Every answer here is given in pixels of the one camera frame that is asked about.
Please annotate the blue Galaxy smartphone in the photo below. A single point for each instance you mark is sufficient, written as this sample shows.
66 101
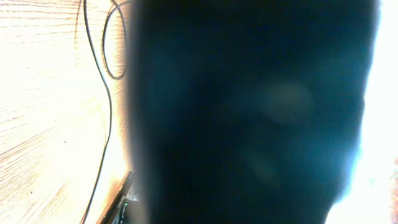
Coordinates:
247 111

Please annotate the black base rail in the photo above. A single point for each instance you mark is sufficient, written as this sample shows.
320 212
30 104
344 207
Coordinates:
116 212

